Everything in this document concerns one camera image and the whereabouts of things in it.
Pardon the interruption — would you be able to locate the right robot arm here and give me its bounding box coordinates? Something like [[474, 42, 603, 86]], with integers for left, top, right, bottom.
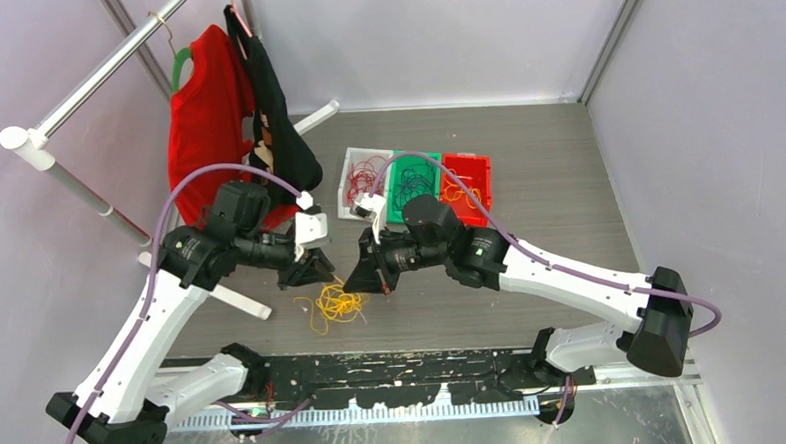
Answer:
[[344, 194, 692, 386]]

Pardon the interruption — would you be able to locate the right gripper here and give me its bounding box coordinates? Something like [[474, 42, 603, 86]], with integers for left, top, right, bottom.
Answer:
[[341, 220, 450, 297]]

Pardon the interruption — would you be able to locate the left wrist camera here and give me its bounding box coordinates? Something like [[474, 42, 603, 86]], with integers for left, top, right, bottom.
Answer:
[[293, 191, 331, 262]]

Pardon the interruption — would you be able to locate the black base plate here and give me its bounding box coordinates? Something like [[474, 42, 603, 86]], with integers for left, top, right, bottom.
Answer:
[[225, 348, 564, 411]]

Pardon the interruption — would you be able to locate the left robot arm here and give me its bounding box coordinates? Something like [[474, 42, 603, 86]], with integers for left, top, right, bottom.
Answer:
[[46, 181, 334, 444]]

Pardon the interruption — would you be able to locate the green hanger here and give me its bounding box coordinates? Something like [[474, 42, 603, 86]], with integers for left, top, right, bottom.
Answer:
[[171, 47, 193, 94]]

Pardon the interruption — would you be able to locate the white plastic bin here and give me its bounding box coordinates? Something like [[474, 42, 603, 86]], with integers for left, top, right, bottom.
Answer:
[[336, 147, 394, 220]]

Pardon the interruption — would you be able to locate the red plastic bin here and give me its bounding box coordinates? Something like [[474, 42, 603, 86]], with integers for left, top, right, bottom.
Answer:
[[439, 152, 492, 226]]

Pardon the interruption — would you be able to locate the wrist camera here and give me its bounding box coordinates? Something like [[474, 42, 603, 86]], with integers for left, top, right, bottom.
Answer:
[[349, 193, 387, 245], [293, 191, 331, 262]]

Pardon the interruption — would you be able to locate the black shirt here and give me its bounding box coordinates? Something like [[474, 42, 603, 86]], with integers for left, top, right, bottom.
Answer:
[[224, 5, 323, 191]]

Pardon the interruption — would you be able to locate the red wire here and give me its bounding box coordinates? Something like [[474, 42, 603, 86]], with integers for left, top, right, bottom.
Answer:
[[342, 155, 392, 207]]

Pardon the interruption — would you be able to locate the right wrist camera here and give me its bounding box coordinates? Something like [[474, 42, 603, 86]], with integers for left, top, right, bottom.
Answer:
[[349, 193, 387, 245]]

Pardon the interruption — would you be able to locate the red shirt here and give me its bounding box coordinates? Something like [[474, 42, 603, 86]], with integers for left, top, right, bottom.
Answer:
[[160, 20, 302, 235]]

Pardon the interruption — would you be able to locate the white clothes rack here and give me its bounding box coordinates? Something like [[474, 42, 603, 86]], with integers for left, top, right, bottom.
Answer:
[[0, 0, 351, 333]]

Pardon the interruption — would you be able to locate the green plastic bin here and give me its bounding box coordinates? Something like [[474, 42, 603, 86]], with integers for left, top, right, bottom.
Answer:
[[387, 152, 441, 224]]

